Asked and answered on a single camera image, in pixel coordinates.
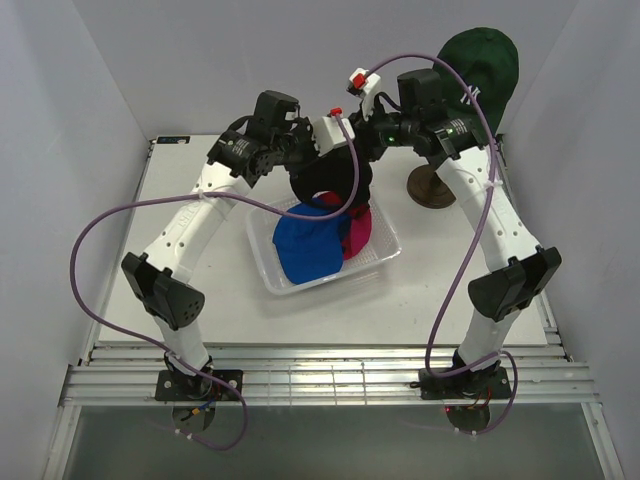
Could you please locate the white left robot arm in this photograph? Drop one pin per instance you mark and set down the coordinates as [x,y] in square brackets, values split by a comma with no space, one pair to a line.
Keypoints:
[274,134]

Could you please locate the white plastic basket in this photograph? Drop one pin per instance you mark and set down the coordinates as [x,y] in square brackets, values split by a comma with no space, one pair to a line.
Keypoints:
[260,226]

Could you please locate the black baseball cap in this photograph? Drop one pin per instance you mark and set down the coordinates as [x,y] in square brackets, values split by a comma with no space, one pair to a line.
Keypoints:
[332,173]

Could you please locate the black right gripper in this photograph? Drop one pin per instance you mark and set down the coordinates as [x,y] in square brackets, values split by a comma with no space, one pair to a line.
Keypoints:
[363,142]

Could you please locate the small label sticker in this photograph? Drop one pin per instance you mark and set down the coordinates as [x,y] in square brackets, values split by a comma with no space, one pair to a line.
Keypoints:
[173,140]

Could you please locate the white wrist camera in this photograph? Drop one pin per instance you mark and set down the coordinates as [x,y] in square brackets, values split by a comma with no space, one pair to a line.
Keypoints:
[366,86]
[331,131]

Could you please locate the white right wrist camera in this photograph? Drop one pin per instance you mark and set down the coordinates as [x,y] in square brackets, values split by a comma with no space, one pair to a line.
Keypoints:
[366,86]

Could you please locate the blue baseball cap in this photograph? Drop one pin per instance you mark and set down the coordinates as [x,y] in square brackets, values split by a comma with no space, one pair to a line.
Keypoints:
[309,250]

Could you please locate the pink baseball cap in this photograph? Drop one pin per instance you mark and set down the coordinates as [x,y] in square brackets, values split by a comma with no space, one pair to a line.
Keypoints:
[354,225]

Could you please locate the dark green baseball cap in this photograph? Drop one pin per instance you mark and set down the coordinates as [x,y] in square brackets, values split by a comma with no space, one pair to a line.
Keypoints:
[488,61]

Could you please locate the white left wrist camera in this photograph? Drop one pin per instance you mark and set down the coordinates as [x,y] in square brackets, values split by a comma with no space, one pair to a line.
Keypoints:
[331,131]

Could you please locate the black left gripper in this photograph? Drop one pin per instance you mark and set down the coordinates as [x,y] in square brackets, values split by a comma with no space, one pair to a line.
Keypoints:
[305,129]

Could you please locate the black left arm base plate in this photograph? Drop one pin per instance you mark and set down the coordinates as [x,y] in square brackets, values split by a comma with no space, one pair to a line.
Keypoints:
[176,387]

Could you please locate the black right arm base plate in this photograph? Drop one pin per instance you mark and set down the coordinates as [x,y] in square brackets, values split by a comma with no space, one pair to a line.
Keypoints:
[492,384]

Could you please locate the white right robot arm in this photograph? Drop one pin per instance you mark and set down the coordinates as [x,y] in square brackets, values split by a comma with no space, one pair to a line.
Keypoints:
[463,158]

